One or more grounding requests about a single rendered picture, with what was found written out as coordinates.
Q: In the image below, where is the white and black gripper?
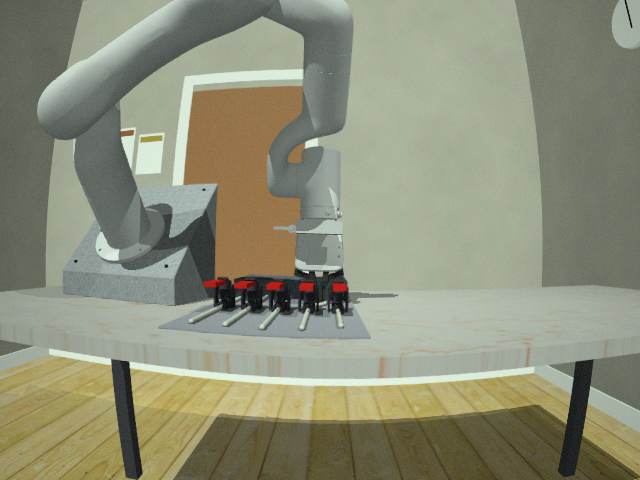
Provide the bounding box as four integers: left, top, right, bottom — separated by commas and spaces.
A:
294, 234, 344, 303

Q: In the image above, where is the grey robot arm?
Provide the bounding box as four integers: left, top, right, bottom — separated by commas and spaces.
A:
37, 0, 354, 264

